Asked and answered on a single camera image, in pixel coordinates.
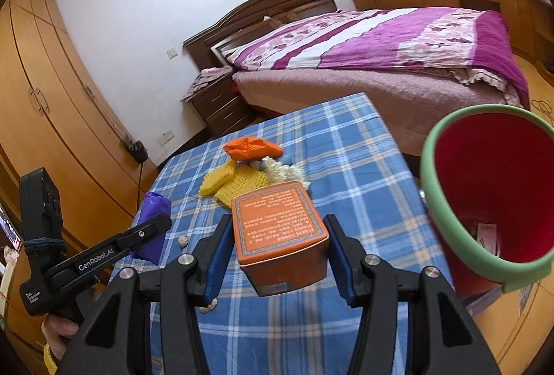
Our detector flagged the purple plastic wrapper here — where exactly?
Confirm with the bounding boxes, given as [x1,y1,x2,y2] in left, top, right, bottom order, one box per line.
[132,192,172,265]

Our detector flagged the yellow foam net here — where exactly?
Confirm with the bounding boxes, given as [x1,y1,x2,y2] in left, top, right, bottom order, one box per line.
[198,159,236,197]
[214,165,269,209]

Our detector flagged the orange mesh bag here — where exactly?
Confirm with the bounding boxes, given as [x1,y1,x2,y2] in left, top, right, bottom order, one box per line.
[223,137,284,161]

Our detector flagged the cream plastic bag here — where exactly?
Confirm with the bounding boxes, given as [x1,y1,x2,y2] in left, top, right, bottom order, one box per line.
[264,162,311,190]

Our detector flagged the blue plastic curved piece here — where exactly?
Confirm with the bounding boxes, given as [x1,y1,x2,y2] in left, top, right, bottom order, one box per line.
[248,155,293,171]

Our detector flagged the person's left hand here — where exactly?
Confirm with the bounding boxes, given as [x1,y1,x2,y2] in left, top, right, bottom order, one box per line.
[41,314,80,362]

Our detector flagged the books under bin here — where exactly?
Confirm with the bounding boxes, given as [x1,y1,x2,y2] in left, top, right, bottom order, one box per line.
[462,286,502,317]

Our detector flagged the peanut front centre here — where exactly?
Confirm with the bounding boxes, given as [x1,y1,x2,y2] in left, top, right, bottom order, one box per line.
[199,298,218,314]

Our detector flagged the walnut shell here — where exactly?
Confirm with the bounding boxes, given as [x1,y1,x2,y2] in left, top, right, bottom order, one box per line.
[178,235,189,248]

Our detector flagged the wooden wardrobe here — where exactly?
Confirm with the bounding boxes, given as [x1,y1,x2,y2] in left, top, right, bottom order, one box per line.
[0,0,159,375]

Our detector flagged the red bin green rim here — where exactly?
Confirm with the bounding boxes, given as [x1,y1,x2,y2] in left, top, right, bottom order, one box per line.
[421,104,553,296]

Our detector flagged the blue plaid tablecloth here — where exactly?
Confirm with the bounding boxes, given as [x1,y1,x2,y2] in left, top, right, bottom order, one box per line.
[110,92,456,375]

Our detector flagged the dark wooden nightstand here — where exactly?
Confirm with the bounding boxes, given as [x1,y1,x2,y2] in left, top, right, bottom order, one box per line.
[185,75,253,137]

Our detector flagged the folded clothes on nightstand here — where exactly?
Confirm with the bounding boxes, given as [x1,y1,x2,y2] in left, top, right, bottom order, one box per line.
[180,65,233,102]

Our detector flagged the wooden bed with headboard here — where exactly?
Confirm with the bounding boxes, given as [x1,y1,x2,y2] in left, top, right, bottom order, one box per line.
[183,0,530,155]

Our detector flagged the purple floral quilt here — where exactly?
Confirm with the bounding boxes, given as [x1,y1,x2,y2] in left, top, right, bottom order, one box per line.
[221,7,530,108]

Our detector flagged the long wooden low cabinet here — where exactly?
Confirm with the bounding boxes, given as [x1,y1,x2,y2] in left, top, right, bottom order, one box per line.
[352,0,553,63]

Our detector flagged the wall power socket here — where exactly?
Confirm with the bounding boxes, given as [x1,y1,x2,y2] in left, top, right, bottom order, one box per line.
[157,129,175,147]

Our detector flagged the wall light switch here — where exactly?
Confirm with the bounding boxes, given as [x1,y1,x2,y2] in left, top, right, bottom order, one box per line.
[166,48,178,59]

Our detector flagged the cable on floor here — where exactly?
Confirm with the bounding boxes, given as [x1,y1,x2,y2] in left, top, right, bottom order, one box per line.
[529,97,554,123]

